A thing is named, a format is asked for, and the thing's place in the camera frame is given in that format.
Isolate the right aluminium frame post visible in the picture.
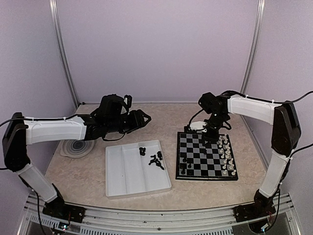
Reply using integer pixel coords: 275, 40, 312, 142
240, 0, 266, 94

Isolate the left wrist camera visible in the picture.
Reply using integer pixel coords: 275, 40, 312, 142
124, 94, 133, 108

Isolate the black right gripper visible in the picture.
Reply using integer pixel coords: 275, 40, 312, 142
202, 111, 228, 146

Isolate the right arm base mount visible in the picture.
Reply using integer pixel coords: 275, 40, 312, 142
233, 203, 276, 223

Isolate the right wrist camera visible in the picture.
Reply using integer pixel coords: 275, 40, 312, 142
184, 121, 207, 133

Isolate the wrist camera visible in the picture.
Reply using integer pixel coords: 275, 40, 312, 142
124, 94, 133, 108
184, 121, 207, 133

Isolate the left aluminium frame post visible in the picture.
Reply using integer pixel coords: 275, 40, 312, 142
49, 0, 80, 108

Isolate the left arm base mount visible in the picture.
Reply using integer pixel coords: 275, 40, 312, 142
43, 204, 86, 223

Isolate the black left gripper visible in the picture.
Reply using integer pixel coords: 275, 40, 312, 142
106, 109, 152, 134

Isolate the pile of black chess pieces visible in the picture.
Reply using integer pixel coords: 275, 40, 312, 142
148, 151, 165, 170

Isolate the front aluminium rail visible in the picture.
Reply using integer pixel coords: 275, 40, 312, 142
17, 194, 302, 235

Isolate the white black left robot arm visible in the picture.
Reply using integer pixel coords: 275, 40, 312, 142
2, 94, 152, 218

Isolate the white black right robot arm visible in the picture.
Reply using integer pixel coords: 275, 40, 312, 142
189, 91, 301, 217

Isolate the black white chess board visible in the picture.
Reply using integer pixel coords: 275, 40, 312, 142
176, 132, 239, 181

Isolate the aluminium frame post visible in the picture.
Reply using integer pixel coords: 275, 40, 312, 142
49, 0, 80, 108
240, 0, 266, 94

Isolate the white plastic tray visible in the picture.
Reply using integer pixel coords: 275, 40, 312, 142
105, 140, 172, 199

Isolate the clear plastic lid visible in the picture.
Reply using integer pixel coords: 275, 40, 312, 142
60, 140, 95, 159

